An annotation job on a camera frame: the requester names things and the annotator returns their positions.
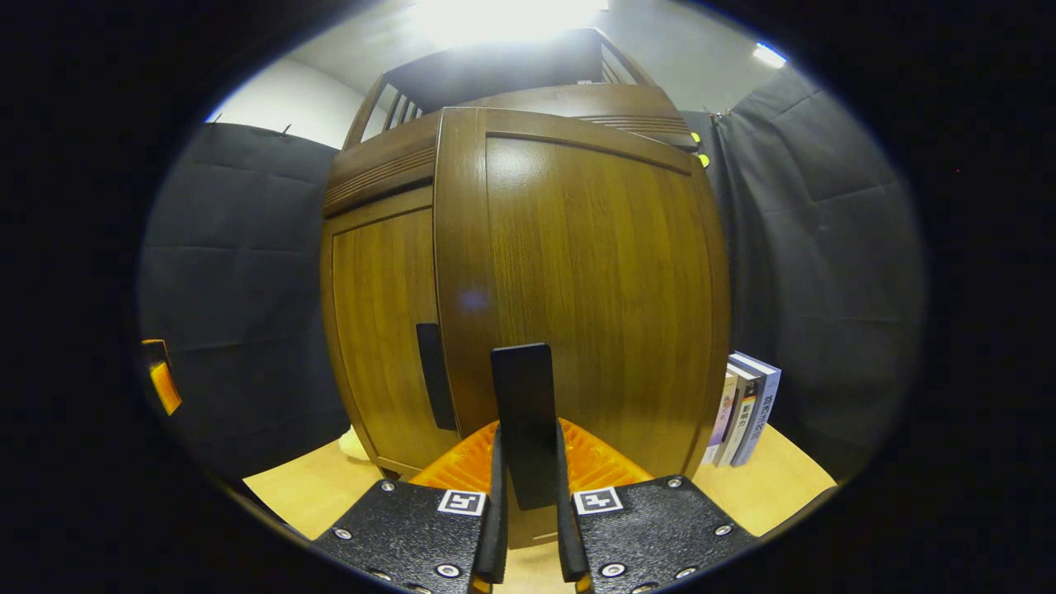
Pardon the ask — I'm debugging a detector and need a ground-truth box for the black backdrop cloth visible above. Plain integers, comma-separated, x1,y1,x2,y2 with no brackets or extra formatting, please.
136,66,929,483

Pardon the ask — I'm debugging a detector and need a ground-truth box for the large ceiling light panel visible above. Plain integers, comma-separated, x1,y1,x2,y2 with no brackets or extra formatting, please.
412,0,611,46

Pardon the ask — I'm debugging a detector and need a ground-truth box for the pale pink book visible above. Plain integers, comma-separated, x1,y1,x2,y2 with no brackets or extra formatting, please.
701,371,739,467

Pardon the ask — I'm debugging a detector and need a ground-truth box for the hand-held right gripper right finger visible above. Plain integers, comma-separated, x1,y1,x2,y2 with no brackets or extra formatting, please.
554,417,758,594

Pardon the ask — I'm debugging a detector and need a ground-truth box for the wooden cabinet door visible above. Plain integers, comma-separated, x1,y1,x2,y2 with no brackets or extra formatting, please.
320,186,463,479
433,107,733,549

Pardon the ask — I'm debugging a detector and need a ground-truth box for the wooden double-door shoe cabinet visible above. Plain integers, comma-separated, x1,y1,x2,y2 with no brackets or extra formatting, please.
320,29,710,483

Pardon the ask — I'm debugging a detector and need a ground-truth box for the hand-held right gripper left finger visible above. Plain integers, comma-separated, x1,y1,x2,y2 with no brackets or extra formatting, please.
309,419,511,594

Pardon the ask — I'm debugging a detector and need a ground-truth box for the blue white book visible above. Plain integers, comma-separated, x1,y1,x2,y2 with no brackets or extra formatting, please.
730,351,782,469

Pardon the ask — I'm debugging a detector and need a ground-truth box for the white book dark spine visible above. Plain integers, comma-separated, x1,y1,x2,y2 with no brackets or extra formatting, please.
716,361,764,469

